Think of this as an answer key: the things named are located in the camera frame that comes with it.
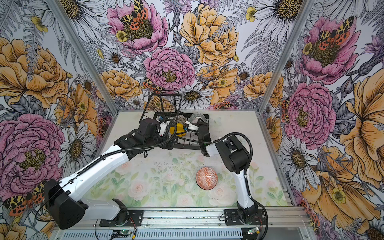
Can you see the aluminium front rail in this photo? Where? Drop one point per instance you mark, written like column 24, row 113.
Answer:
column 182, row 217

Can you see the green circuit board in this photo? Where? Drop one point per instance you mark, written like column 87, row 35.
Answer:
column 254, row 231
column 123, row 234

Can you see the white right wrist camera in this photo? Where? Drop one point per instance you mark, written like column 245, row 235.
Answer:
column 189, row 127

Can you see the right green circuit board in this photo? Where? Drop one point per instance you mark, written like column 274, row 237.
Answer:
column 254, row 231

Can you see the yellow bowl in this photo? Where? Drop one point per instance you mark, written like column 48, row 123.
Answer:
column 179, row 130

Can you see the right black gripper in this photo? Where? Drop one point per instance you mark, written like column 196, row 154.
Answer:
column 203, row 124

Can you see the green patterned bowl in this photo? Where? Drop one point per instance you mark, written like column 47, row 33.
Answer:
column 198, row 116

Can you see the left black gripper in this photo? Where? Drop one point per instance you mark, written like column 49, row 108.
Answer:
column 170, row 144

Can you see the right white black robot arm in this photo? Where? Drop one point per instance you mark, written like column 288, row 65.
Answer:
column 236, row 152

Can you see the pink striped bowl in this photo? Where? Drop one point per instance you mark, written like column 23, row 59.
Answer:
column 195, row 121

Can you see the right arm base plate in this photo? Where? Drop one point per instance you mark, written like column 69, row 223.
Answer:
column 233, row 217

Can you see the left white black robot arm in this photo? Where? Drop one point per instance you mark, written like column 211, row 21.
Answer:
column 64, row 199

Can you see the brown dotted patterned bowl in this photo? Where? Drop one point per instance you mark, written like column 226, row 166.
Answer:
column 181, row 119

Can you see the left green circuit board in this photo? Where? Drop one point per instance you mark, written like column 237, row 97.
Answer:
column 123, row 234

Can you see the red orange patterned bowl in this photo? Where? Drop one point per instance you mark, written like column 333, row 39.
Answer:
column 206, row 178

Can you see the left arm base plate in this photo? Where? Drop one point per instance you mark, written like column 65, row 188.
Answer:
column 128, row 218

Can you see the black wire dish rack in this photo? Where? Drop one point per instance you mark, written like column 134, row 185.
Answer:
column 165, row 108

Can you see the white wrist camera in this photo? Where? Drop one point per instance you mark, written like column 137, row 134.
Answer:
column 163, row 128
column 189, row 127

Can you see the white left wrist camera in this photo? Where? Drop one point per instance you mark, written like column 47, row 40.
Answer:
column 163, row 128

